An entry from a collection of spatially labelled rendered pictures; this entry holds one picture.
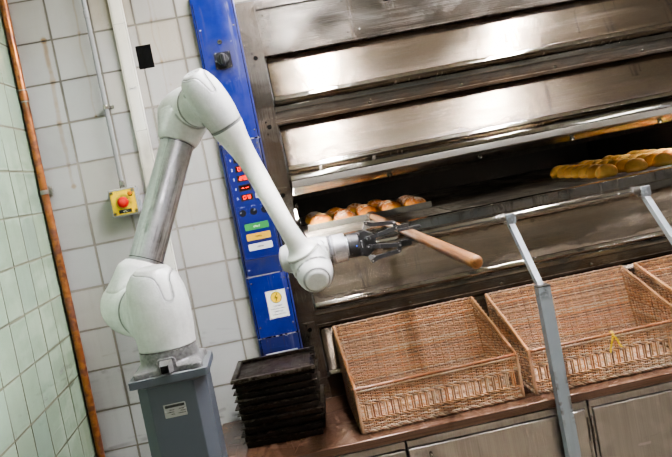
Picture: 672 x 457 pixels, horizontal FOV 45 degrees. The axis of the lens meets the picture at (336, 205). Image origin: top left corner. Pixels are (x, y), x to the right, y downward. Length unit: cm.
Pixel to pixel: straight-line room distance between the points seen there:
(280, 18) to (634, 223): 158
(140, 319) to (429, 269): 131
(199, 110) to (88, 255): 97
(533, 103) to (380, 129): 60
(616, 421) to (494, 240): 82
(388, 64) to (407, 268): 78
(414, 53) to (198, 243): 108
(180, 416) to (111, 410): 104
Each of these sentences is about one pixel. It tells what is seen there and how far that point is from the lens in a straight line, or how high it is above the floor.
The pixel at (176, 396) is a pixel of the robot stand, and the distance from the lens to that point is 220.
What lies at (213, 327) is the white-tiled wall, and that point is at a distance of 311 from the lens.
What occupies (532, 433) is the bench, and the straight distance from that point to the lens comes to 277.
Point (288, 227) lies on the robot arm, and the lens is 231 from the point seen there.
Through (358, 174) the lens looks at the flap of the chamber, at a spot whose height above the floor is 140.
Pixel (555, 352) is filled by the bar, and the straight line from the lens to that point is 267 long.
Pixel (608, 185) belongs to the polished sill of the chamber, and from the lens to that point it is 332.
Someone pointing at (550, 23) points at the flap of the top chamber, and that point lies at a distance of 330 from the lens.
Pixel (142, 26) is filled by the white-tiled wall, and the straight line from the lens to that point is 313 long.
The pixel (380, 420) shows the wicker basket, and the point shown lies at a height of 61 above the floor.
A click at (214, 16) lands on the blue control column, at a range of 308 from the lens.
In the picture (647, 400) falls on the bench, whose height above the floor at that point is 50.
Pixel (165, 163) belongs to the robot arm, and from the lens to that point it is 244.
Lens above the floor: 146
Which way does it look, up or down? 3 degrees down
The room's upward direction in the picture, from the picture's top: 11 degrees counter-clockwise
